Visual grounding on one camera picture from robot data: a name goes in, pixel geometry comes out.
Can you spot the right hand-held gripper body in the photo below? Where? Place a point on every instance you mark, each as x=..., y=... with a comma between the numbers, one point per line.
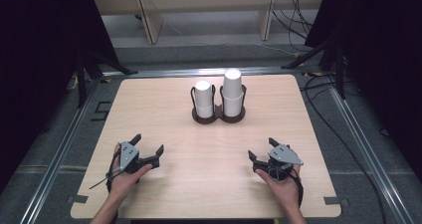
x=282, y=157

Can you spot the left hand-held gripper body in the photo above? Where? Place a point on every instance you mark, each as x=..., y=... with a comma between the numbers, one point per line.
x=128, y=156

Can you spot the dark brown double cup holder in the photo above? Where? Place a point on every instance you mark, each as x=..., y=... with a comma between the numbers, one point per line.
x=217, y=116

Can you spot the person's left hand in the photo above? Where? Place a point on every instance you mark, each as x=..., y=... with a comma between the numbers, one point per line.
x=124, y=182

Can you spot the person's right hand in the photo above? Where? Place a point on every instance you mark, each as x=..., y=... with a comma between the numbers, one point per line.
x=282, y=190

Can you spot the tall white paper cup stack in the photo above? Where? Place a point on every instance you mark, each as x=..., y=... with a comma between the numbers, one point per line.
x=232, y=94

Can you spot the grey tape strip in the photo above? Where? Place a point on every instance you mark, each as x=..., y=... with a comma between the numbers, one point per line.
x=335, y=201
x=78, y=199

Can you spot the short white paper cup stack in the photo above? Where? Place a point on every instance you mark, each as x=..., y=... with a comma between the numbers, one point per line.
x=203, y=99

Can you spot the black tripod stand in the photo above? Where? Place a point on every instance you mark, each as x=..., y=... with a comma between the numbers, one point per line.
x=86, y=68
x=331, y=51

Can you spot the dark curtain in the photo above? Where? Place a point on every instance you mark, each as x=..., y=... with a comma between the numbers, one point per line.
x=384, y=68
x=40, y=68

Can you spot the light wooden shelf unit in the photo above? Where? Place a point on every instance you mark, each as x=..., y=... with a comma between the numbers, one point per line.
x=205, y=0

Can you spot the metal floor rail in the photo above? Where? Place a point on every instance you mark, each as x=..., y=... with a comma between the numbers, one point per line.
x=56, y=161
x=368, y=154

